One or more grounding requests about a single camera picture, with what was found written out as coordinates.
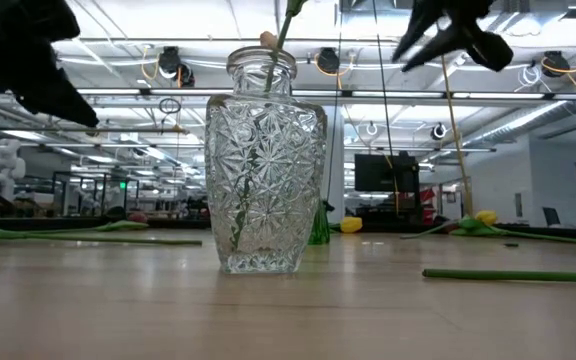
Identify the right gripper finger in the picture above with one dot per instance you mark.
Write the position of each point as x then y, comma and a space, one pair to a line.
438, 47
425, 20

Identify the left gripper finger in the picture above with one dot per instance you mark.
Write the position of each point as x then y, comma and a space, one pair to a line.
48, 95

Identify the flower stems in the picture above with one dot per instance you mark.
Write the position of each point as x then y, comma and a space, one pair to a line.
295, 6

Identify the cream artificial tulip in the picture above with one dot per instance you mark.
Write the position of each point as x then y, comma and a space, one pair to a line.
268, 40

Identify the clear cut-glass vase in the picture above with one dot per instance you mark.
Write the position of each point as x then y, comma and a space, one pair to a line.
268, 190

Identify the green stem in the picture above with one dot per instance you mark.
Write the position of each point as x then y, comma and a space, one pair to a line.
518, 275

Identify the black monitor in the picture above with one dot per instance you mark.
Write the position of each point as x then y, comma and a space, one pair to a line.
378, 172

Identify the red background object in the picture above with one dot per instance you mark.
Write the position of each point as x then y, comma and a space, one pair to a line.
428, 195

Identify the black office chair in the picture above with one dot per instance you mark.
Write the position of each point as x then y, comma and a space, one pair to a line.
550, 215

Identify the small dark debris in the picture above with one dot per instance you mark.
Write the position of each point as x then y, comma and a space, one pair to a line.
511, 245

